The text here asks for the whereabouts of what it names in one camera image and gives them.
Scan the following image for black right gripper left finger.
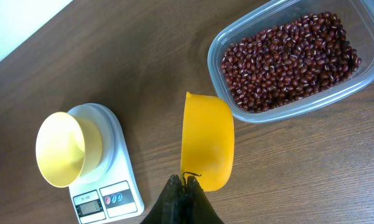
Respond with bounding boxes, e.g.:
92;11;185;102
141;174;183;224

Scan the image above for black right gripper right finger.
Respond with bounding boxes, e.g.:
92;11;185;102
185;175;224;224

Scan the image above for yellow plastic scoop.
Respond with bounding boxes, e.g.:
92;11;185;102
180;92;235;192

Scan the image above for white digital kitchen scale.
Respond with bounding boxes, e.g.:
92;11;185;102
68;103;144;223

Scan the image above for yellow plastic bowl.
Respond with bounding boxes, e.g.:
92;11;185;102
35;112;103;188

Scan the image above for clear plastic container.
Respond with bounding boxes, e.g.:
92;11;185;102
207;0;374;123

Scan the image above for red adzuki beans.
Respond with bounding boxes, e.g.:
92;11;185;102
221;11;362;113

